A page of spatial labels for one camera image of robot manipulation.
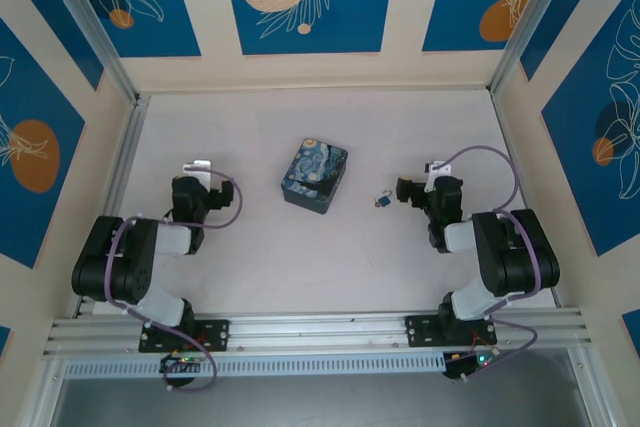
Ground long aluminium base rail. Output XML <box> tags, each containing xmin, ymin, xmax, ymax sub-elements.
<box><xmin>42</xmin><ymin>307</ymin><xmax>599</xmax><ymax>357</ymax></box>

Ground small circuit board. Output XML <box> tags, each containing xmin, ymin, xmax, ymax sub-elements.
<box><xmin>443</xmin><ymin>351</ymin><xmax>501</xmax><ymax>381</ymax></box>
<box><xmin>159</xmin><ymin>352</ymin><xmax>204</xmax><ymax>373</ymax></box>

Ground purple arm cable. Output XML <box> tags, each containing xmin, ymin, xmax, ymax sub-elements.
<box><xmin>106</xmin><ymin>170</ymin><xmax>245</xmax><ymax>393</ymax></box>
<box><xmin>442</xmin><ymin>145</ymin><xmax>547</xmax><ymax>378</ymax></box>

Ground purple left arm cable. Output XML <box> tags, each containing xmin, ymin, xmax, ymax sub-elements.
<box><xmin>106</xmin><ymin>170</ymin><xmax>245</xmax><ymax>393</ymax></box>

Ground starry night print tin box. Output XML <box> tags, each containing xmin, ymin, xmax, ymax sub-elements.
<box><xmin>279</xmin><ymin>136</ymin><xmax>350</xmax><ymax>217</ymax></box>

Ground aluminium upright frame post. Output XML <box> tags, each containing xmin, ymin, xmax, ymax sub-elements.
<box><xmin>491</xmin><ymin>0</ymin><xmax>576</xmax><ymax>98</ymax></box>
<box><xmin>37</xmin><ymin>0</ymin><xmax>140</xmax><ymax>103</ymax></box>

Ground aluminium table side rail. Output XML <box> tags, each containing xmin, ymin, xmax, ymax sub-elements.
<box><xmin>72</xmin><ymin>94</ymin><xmax>151</xmax><ymax>318</ymax></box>
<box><xmin>491</xmin><ymin>91</ymin><xmax>564</xmax><ymax>308</ymax></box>

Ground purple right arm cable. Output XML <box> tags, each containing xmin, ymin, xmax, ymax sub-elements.
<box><xmin>442</xmin><ymin>145</ymin><xmax>547</xmax><ymax>378</ymax></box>

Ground aluminium frame bar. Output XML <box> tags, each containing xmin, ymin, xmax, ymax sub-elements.
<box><xmin>14</xmin><ymin>364</ymin><xmax>66</xmax><ymax>427</ymax></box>
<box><xmin>567</xmin><ymin>346</ymin><xmax>619</xmax><ymax>427</ymax></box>

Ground grey slotted cable duct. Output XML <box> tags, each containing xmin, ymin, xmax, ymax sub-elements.
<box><xmin>63</xmin><ymin>350</ymin><xmax>446</xmax><ymax>379</ymax></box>

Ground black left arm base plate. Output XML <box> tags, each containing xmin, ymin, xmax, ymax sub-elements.
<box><xmin>138</xmin><ymin>319</ymin><xmax>231</xmax><ymax>354</ymax></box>

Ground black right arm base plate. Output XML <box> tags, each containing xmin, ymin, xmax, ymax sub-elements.
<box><xmin>405</xmin><ymin>314</ymin><xmax>499</xmax><ymax>348</ymax></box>

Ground blue poster with cream circle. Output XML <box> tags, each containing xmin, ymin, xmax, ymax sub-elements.
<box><xmin>221</xmin><ymin>0</ymin><xmax>399</xmax><ymax>56</ymax></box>

